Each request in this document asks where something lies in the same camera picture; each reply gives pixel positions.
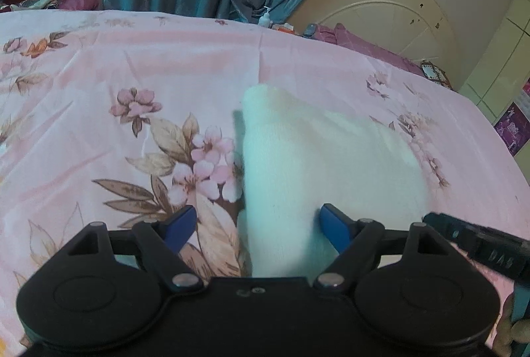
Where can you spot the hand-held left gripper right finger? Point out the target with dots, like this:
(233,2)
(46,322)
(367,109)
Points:
(334,232)

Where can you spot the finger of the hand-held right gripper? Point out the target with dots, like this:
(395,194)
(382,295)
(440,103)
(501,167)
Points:
(449,227)

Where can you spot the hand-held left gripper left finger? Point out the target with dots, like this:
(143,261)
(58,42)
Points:
(181,225)

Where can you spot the white small cloth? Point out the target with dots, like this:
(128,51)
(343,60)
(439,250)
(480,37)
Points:
(323,174)

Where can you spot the person's right hand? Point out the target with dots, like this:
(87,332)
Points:
(507,334)

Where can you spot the pink floral bedsheet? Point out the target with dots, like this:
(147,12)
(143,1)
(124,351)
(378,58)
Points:
(103,92)

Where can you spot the dark patterned cushion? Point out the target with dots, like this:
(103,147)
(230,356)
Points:
(435,73)

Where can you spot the cream wardrobe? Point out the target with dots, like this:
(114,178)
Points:
(501,50)

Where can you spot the magenta blanket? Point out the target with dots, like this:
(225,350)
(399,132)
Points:
(364,44)

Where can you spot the blue small object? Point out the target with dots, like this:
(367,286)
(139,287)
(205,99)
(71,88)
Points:
(309,30)

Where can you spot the orange small box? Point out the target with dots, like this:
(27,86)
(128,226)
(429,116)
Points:
(283,27)

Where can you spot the cream round board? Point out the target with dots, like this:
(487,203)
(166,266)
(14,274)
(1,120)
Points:
(385,17)

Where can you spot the white lotion bottle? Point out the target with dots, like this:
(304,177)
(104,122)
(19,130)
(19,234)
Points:
(264,18)

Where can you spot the maroon pillow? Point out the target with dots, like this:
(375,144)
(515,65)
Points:
(78,0)

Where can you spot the floral patterned cloth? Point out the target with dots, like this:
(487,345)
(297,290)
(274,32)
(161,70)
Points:
(29,4)

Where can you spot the purple wall poster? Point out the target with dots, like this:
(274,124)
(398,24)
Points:
(513,125)

